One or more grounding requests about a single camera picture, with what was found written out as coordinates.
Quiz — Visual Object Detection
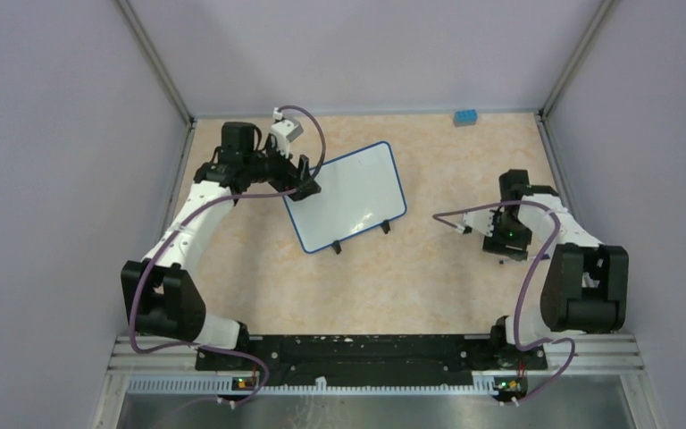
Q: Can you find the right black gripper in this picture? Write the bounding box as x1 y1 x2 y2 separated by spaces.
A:
482 210 532 261

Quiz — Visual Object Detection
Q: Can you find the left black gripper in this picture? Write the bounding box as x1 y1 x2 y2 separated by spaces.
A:
244 134 320 201

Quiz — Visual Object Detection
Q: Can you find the blue framed whiteboard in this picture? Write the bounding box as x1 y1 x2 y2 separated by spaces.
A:
284 141 407 254

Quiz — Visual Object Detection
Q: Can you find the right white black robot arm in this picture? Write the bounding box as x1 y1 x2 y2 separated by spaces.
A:
482 170 629 368

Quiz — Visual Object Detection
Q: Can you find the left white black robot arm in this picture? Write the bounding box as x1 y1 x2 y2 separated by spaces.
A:
121 119 321 370

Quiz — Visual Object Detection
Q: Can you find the blue toy brick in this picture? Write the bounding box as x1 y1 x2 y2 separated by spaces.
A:
452 109 479 128

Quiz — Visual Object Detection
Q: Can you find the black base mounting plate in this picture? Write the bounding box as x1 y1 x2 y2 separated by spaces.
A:
195 334 548 387

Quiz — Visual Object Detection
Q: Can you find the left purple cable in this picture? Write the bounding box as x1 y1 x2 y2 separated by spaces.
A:
128 105 328 409

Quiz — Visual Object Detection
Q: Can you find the purple cable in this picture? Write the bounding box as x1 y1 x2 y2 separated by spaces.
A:
432 199 576 406
128 105 328 409

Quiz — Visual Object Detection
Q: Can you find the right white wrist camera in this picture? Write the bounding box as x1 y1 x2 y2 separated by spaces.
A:
462 209 495 237

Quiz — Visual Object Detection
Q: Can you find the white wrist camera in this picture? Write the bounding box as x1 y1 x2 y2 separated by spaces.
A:
462 209 495 237
270 107 304 159

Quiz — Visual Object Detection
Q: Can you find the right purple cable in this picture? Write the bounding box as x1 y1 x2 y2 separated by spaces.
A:
432 199 576 406

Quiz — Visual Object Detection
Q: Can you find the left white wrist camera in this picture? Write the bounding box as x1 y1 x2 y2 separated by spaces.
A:
270 107 304 159

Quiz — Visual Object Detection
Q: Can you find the white slotted cable duct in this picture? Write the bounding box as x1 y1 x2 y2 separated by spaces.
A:
127 375 498 396

